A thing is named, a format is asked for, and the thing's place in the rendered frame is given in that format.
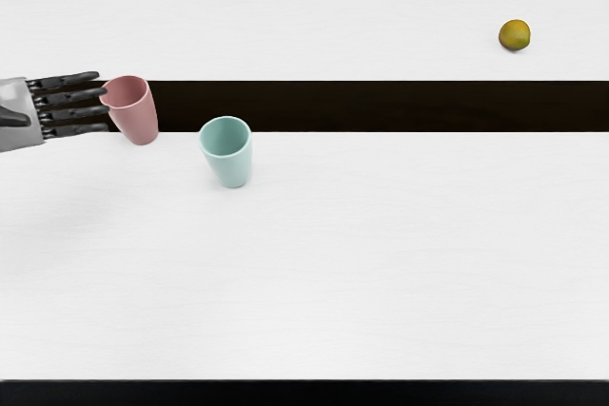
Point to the green yellow fruit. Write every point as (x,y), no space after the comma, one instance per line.
(514,35)

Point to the light green cup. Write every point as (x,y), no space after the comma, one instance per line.
(228,154)

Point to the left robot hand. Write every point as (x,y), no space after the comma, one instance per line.
(19,97)

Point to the pink cup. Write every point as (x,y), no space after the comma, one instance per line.
(138,113)

